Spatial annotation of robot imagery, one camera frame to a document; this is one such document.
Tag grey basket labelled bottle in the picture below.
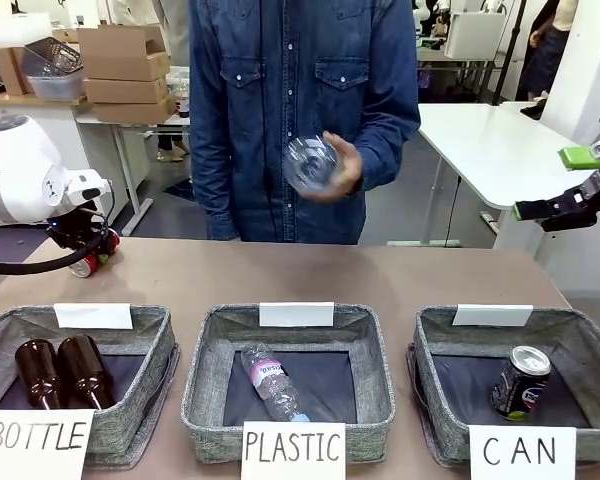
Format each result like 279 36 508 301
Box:
0 303 181 470

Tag background person in dark skirt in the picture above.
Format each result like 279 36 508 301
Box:
517 0 579 102

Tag person's right forearm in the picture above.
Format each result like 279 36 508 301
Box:
188 124 242 242

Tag grey basket labelled can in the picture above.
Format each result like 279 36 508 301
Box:
407 304 600 469

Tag black drink can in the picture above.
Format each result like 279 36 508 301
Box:
489 344 553 423

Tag person's left forearm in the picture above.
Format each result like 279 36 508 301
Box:
352 107 422 194

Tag white desk with metal legs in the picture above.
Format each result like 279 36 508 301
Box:
74 110 194 236

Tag red drink can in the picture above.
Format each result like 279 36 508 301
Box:
69 231 122 279

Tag person in denim shirt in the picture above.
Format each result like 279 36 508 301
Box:
187 0 422 246

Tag white foam block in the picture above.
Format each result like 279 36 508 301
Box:
0 12 54 51

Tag tall narrow cardboard box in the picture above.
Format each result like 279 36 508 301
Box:
0 47 36 97

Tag white paper sign CAN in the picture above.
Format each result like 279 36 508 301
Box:
468 424 578 480

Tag grey background table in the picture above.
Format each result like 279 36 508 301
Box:
417 47 497 104

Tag open cardboard box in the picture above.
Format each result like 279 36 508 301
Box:
77 24 167 64

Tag white paper sign PLASTIC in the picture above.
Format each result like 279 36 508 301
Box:
240 420 347 480

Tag clear plastic bin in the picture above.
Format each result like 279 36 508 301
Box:
27 69 86 102

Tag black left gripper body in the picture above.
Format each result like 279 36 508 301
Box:
46 206 109 251

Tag plastic water bottle pink label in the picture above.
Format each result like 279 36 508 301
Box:
240 342 312 422

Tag white box on back table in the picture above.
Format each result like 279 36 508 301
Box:
444 10 507 60

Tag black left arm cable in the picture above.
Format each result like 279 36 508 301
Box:
0 214 112 276

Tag clear plastic bottle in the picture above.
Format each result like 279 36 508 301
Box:
283 132 344 194

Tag grey basket labelled plastic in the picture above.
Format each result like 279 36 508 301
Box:
181 302 396 464

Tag person's left hand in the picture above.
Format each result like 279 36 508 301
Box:
298 130 365 204

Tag large white table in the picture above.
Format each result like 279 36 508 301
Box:
417 101 596 251

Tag blank white card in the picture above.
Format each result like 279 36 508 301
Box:
258 301 335 329
53 302 134 330
451 303 535 328

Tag white paper sign BOTTLE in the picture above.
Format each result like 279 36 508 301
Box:
0 407 96 480

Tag brown glass bottle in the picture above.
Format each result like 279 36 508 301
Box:
56 334 117 411
14 338 64 411

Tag black mesh basket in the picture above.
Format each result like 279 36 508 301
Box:
23 37 84 77

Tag background person's feet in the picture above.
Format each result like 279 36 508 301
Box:
155 132 191 164

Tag black tripod pole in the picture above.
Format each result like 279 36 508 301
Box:
489 0 529 104

